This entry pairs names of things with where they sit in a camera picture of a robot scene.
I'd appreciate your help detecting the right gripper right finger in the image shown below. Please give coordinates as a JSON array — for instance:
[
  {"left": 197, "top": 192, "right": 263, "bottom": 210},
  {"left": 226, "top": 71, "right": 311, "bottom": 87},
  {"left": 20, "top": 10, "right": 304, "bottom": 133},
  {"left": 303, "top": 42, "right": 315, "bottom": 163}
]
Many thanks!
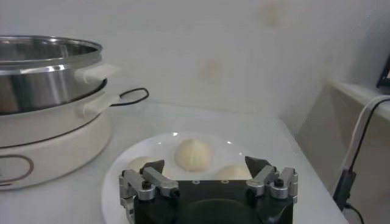
[{"left": 245, "top": 156, "right": 299, "bottom": 203}]

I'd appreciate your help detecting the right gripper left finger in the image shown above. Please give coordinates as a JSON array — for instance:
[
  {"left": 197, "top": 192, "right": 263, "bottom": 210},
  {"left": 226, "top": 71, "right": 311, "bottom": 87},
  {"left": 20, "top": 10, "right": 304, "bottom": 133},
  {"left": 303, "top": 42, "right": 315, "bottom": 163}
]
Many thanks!
[{"left": 118, "top": 159, "right": 180, "bottom": 224}]

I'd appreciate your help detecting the white steamed baozi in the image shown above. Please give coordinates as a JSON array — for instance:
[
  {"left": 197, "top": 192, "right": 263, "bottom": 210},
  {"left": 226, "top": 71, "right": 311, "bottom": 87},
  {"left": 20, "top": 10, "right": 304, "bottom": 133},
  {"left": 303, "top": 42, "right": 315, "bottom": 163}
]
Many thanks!
[
  {"left": 174, "top": 138, "right": 213, "bottom": 173},
  {"left": 214, "top": 165, "right": 252, "bottom": 181},
  {"left": 126, "top": 156, "right": 159, "bottom": 175}
]

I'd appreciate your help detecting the round white plate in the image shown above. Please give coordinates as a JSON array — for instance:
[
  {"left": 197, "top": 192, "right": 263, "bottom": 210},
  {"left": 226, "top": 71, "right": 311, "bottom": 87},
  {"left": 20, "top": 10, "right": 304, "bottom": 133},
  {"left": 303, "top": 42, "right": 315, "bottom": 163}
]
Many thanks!
[{"left": 101, "top": 131, "right": 301, "bottom": 224}]

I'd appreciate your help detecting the black power adapter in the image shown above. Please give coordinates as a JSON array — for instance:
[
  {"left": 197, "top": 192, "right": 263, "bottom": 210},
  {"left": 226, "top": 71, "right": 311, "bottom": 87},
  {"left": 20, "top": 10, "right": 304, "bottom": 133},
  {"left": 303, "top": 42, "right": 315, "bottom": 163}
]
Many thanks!
[{"left": 332, "top": 169, "right": 356, "bottom": 211}]

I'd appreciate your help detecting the cream electric cooker base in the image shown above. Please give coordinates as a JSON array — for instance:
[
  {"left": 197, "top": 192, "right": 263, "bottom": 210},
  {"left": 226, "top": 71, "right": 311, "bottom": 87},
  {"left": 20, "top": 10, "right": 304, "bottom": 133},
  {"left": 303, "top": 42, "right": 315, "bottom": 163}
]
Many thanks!
[{"left": 0, "top": 88, "right": 121, "bottom": 191}]

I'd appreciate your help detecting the black cooker power cable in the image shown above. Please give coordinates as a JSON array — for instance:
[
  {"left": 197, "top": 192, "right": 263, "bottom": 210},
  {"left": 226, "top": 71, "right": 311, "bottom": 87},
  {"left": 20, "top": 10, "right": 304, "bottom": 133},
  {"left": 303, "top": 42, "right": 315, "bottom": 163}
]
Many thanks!
[{"left": 110, "top": 87, "right": 150, "bottom": 107}]

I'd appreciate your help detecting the white laptop cable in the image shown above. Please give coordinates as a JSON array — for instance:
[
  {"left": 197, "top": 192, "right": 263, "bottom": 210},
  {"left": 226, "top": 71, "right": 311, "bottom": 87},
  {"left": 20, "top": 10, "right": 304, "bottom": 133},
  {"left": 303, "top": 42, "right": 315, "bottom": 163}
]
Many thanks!
[{"left": 333, "top": 94, "right": 390, "bottom": 195}]

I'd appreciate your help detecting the black adapter cable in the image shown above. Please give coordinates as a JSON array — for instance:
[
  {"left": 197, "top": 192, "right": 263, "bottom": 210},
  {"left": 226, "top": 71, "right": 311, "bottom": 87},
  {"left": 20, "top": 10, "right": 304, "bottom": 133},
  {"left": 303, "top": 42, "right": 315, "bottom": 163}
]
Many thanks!
[{"left": 346, "top": 97, "right": 390, "bottom": 224}]

